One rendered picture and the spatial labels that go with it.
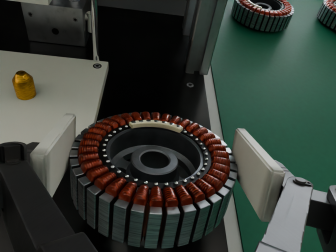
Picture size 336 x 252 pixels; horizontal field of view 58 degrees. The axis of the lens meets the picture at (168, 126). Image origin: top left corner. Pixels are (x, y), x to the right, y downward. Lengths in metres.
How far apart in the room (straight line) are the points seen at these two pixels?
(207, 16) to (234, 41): 0.18
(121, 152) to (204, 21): 0.20
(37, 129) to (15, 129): 0.02
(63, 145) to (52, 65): 0.21
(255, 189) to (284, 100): 0.28
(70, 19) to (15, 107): 0.15
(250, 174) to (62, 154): 0.11
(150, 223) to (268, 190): 0.06
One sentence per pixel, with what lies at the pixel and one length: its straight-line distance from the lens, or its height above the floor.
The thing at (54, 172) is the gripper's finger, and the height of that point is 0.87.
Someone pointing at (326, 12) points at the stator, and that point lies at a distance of 0.71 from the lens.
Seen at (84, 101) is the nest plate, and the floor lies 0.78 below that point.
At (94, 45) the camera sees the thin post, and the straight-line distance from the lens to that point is 0.38.
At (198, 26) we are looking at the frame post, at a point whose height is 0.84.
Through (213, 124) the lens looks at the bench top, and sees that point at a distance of 0.37.
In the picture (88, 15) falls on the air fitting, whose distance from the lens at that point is 0.43.
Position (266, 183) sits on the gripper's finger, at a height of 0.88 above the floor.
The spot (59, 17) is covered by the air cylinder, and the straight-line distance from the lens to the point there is 0.43.
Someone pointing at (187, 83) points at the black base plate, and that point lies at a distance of 0.39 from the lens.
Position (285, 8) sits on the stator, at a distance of 0.63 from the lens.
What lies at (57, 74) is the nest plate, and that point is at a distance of 0.37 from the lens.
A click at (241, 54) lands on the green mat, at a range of 0.52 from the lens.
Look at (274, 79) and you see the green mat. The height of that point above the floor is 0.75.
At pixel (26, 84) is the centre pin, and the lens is 0.33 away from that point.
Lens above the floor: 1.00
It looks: 45 degrees down
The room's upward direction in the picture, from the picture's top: 10 degrees clockwise
